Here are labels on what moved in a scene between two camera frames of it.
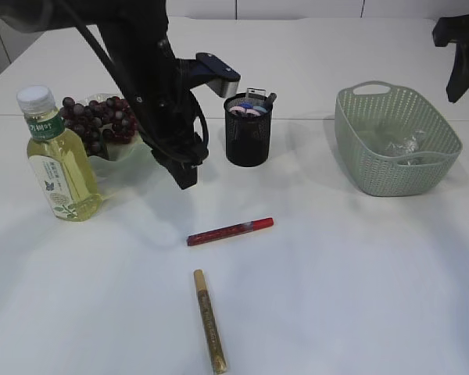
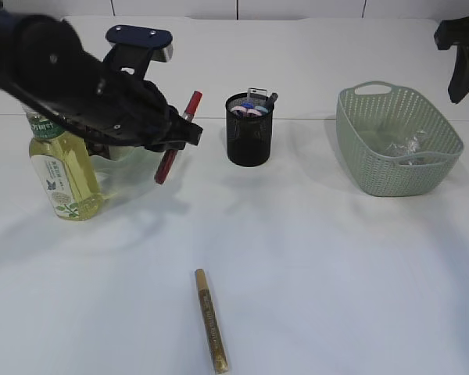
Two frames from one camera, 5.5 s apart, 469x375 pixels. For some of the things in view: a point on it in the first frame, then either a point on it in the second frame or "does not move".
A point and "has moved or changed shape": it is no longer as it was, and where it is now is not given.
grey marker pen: [270, 99] does not move
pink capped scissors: [242, 109] does not move
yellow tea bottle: [63, 164] does not move
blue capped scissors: [246, 105] does not move
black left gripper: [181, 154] → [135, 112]
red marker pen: [229, 230] has moved or changed shape
